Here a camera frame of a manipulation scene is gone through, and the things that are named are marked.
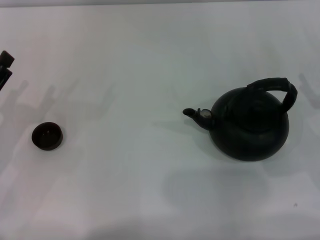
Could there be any small dark brown teacup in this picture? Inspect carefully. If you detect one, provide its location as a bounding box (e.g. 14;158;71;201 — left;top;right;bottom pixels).
31;121;64;152

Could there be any black round teapot with handle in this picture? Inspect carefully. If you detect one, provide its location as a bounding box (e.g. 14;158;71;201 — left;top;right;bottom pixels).
182;77;299;162

